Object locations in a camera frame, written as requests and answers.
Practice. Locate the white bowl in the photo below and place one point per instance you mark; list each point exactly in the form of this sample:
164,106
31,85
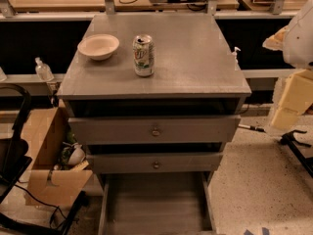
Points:
98,47

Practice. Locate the white pump bottle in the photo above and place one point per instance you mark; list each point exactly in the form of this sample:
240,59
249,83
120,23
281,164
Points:
236,53

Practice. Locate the white cup in box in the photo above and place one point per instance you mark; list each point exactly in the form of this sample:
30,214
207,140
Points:
77,156

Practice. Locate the grey bottom drawer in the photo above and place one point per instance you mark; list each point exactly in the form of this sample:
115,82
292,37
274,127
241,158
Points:
170,203

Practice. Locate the black metal stand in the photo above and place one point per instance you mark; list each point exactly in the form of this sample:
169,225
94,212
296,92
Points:
294,145

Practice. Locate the silver metal pole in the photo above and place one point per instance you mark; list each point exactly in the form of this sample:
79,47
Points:
252,128

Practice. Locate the grey drawer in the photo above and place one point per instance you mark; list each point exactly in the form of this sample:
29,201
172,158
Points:
154,162
170,203
145,130

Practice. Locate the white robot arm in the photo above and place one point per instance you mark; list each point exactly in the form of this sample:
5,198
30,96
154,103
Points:
295,41

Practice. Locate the tan foam gripper body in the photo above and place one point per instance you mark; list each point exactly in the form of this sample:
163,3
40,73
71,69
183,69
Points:
299,39

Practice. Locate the clear sanitizer bottle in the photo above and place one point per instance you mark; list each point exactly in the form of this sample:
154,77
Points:
43,70

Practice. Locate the brown cardboard box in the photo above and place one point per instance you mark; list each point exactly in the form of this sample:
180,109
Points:
45,131

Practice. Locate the grey top drawer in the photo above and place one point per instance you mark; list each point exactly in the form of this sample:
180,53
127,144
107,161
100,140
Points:
145,130

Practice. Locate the green white soda can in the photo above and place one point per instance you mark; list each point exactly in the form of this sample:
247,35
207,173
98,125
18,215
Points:
143,55

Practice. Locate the black chair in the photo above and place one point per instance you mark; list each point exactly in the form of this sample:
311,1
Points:
13,158

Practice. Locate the grey middle drawer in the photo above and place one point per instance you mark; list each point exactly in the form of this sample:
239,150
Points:
154,162

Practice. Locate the grey wooden drawer cabinet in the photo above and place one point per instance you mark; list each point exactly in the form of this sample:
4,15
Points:
195,75

